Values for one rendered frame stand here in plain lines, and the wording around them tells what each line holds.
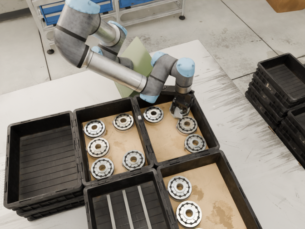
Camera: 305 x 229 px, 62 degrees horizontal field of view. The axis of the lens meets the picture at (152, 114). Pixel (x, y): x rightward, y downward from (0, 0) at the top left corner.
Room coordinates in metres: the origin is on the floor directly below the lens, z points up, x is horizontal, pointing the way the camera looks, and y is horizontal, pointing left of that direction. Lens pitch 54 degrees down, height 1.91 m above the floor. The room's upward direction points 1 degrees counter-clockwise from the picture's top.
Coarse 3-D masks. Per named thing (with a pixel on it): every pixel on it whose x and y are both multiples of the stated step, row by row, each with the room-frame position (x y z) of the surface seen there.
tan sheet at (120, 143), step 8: (128, 112) 0.79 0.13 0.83; (104, 120) 0.74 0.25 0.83; (112, 120) 0.74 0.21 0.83; (112, 128) 0.70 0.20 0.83; (136, 128) 0.69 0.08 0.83; (104, 136) 0.65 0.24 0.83; (112, 136) 0.65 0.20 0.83; (120, 136) 0.65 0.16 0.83; (128, 136) 0.65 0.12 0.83; (136, 136) 0.65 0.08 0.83; (88, 144) 0.61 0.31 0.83; (112, 144) 0.60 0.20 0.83; (120, 144) 0.60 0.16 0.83; (128, 144) 0.60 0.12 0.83; (136, 144) 0.60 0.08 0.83; (112, 152) 0.56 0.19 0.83; (120, 152) 0.56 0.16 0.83; (88, 160) 0.52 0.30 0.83; (112, 160) 0.52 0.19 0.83; (120, 160) 0.52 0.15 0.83; (136, 160) 0.52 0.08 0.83; (104, 168) 0.48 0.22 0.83; (120, 168) 0.48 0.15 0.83
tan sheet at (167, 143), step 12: (144, 108) 0.82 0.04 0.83; (168, 108) 0.82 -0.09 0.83; (168, 120) 0.74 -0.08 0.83; (156, 132) 0.67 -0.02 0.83; (168, 132) 0.67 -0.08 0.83; (156, 144) 0.60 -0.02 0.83; (168, 144) 0.60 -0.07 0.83; (180, 144) 0.60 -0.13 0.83; (156, 156) 0.54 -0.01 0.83; (168, 156) 0.53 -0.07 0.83
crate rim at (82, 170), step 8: (96, 104) 0.77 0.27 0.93; (104, 104) 0.77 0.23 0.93; (136, 112) 0.72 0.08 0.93; (144, 136) 0.59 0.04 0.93; (80, 144) 0.55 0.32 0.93; (144, 144) 0.54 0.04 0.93; (80, 152) 0.51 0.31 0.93; (80, 160) 0.47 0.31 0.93; (152, 160) 0.47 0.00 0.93; (80, 168) 0.44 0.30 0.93; (144, 168) 0.43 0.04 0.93; (112, 176) 0.40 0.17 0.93; (120, 176) 0.40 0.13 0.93; (88, 184) 0.37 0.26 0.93
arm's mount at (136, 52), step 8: (136, 40) 1.22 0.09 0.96; (128, 48) 1.21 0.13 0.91; (136, 48) 1.17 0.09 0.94; (144, 48) 1.13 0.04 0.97; (120, 56) 1.19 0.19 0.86; (128, 56) 1.16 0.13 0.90; (136, 56) 1.12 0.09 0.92; (144, 56) 1.09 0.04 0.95; (136, 64) 1.08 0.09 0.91; (144, 64) 1.04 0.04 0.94; (144, 72) 1.00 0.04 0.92; (120, 88) 1.00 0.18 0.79; (128, 88) 0.97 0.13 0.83; (128, 96) 0.92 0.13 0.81
